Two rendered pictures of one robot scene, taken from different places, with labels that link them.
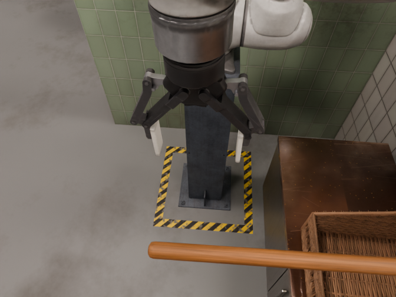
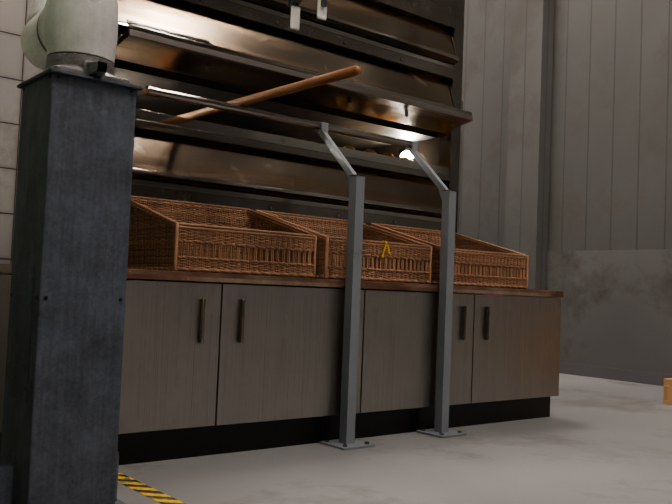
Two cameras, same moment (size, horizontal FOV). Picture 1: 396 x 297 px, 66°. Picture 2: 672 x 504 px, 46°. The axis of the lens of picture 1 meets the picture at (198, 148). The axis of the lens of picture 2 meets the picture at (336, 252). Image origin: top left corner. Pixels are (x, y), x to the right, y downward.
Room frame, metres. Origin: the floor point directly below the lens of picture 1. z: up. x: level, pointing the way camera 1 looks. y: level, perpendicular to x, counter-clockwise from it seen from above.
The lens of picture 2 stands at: (1.82, 1.72, 0.54)
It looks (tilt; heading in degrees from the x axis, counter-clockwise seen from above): 3 degrees up; 226
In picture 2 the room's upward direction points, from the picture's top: 2 degrees clockwise
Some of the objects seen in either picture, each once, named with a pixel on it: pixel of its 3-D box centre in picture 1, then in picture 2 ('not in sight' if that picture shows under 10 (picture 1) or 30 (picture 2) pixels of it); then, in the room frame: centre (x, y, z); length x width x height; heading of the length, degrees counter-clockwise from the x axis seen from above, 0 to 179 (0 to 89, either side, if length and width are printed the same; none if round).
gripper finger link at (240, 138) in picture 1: (239, 142); (295, 18); (0.30, -0.07, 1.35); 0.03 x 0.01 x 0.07; 173
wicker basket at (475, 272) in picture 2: not in sight; (448, 255); (-1.04, -0.50, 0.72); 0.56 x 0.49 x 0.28; 174
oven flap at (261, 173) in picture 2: not in sight; (304, 177); (-0.44, -0.83, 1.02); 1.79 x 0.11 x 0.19; 175
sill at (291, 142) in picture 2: not in sight; (302, 145); (-0.44, -0.85, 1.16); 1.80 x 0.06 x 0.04; 175
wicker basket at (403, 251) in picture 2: not in sight; (342, 246); (-0.42, -0.56, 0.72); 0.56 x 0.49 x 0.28; 176
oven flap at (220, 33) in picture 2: not in sight; (309, 58); (-0.44, -0.83, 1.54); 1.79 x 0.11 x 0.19; 175
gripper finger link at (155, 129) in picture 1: (157, 136); (322, 7); (0.32, 0.07, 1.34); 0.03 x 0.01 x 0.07; 173
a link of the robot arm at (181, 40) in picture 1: (192, 22); not in sight; (0.31, 0.01, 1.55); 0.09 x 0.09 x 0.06
